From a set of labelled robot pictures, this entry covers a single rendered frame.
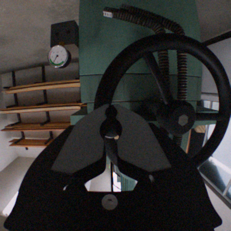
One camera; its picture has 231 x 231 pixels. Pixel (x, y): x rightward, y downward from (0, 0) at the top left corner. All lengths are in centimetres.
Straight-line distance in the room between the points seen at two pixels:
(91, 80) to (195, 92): 37
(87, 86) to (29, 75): 323
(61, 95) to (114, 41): 275
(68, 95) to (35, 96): 97
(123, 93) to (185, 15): 38
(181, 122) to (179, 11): 42
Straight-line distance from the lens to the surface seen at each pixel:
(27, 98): 360
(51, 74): 319
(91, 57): 37
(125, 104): 36
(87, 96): 36
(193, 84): 45
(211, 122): 55
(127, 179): 65
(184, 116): 19
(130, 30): 40
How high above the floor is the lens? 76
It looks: 13 degrees up
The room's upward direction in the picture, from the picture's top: 178 degrees clockwise
